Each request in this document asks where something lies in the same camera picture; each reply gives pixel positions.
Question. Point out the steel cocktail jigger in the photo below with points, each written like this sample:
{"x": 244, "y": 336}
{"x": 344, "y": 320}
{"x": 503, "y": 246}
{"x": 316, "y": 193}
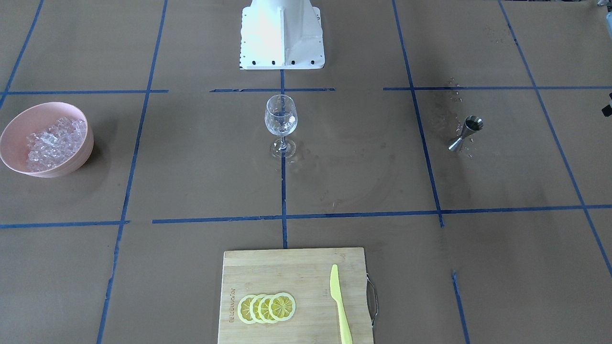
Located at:
{"x": 471, "y": 125}

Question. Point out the clear wine glass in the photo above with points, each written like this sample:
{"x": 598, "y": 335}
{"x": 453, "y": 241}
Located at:
{"x": 281, "y": 120}

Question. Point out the pile of clear ice cubes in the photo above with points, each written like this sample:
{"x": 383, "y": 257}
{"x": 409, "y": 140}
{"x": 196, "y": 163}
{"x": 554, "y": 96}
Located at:
{"x": 53, "y": 146}

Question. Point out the bamboo cutting board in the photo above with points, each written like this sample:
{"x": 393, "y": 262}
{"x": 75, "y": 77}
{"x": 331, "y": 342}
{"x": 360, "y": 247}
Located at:
{"x": 304, "y": 274}

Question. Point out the yellow plastic knife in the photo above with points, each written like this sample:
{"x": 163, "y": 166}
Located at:
{"x": 335, "y": 292}

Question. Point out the lemon slice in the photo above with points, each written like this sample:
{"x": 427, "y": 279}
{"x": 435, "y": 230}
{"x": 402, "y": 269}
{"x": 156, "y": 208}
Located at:
{"x": 254, "y": 308}
{"x": 264, "y": 309}
{"x": 244, "y": 309}
{"x": 282, "y": 306}

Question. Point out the pink bowl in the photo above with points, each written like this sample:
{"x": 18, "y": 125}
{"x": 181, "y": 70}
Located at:
{"x": 14, "y": 145}

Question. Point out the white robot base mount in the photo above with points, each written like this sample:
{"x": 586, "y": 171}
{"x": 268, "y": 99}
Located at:
{"x": 281, "y": 35}

